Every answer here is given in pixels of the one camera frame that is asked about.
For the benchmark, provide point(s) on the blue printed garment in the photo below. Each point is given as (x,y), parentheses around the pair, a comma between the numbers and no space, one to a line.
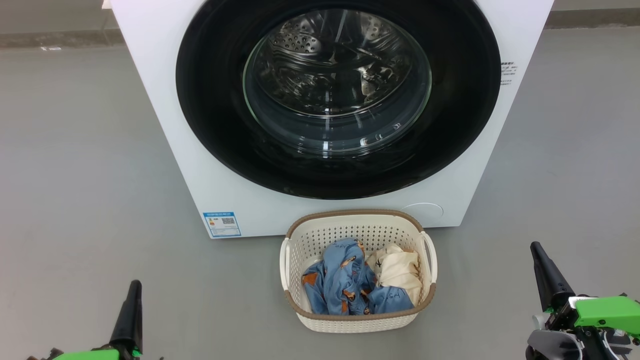
(340,280)

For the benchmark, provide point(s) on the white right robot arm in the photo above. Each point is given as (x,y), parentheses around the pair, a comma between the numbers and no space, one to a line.
(550,347)

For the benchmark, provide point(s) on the cream garment with blue trim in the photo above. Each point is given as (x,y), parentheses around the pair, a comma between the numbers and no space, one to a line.
(400,272)

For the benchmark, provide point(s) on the white front-load washing machine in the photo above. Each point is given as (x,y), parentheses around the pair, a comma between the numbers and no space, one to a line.
(150,100)

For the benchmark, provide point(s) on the blue energy label sticker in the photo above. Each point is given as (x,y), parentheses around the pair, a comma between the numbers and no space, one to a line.
(222,225)

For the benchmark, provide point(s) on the stainless steel washing machine drum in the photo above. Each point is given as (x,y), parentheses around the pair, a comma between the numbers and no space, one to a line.
(330,55)

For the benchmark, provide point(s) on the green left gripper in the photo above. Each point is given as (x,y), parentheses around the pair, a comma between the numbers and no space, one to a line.
(90,355)

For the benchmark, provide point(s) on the black round glass washer door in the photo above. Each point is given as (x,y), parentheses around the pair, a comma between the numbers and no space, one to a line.
(215,100)

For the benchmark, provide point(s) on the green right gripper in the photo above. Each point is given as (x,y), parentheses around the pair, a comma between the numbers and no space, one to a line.
(610,312)

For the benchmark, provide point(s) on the cream perforated laundry basket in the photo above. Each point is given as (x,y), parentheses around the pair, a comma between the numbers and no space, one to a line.
(360,322)

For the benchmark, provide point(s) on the round white filter cover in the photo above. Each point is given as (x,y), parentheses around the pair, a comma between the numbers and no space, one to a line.
(422,210)

